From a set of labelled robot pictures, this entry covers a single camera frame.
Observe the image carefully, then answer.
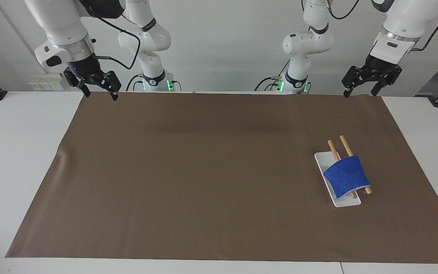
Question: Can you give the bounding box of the white wall socket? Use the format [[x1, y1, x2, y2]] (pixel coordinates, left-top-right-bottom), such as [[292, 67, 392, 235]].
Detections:
[[28, 73, 66, 91]]

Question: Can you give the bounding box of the wooden rod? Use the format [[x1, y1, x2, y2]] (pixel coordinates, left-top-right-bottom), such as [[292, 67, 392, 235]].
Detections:
[[327, 139, 359, 199], [339, 135, 373, 196]]

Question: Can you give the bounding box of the white rack base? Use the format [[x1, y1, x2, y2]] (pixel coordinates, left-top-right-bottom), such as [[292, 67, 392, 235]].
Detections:
[[314, 151, 362, 208]]

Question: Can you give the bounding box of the blue towel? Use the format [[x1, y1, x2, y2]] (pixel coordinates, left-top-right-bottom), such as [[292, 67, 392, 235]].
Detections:
[[323, 155, 372, 199]]

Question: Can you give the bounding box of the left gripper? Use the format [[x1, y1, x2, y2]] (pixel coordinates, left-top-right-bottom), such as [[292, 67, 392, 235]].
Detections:
[[341, 55, 403, 98]]

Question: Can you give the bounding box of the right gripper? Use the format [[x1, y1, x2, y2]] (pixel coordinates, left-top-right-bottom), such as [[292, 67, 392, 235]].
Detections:
[[63, 53, 122, 102]]

